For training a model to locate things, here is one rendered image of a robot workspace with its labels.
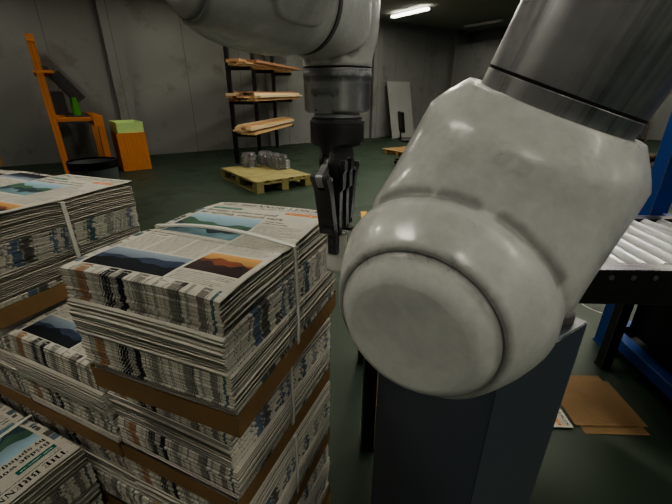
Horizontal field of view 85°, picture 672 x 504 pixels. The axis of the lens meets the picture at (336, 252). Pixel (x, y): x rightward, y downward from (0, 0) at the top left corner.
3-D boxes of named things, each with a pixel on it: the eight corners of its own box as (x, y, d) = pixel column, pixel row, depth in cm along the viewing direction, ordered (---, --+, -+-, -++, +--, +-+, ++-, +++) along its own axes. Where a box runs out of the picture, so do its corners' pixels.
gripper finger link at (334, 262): (345, 231, 57) (344, 233, 56) (345, 272, 59) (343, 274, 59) (328, 229, 58) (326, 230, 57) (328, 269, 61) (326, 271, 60)
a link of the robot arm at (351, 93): (289, 68, 46) (291, 118, 48) (357, 66, 43) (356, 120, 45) (321, 71, 54) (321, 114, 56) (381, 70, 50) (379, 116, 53)
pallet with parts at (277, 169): (313, 185, 551) (312, 159, 536) (252, 194, 502) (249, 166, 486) (274, 171, 654) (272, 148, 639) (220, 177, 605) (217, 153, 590)
